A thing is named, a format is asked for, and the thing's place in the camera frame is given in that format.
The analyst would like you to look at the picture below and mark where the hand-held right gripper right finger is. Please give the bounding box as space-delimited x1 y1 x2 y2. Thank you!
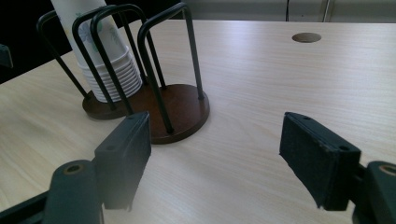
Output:
278 111 362 212

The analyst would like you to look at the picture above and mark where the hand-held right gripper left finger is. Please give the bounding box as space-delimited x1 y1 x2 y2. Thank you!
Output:
92 111 153 212

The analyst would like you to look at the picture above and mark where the wire cup rack wooden base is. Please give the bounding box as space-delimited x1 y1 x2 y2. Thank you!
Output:
35 2 211 146

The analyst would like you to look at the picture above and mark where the round table cable hole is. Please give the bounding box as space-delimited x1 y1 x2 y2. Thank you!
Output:
291 32 322 44

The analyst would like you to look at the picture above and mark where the pale vertical wall post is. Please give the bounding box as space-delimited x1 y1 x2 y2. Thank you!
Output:
321 0 332 22

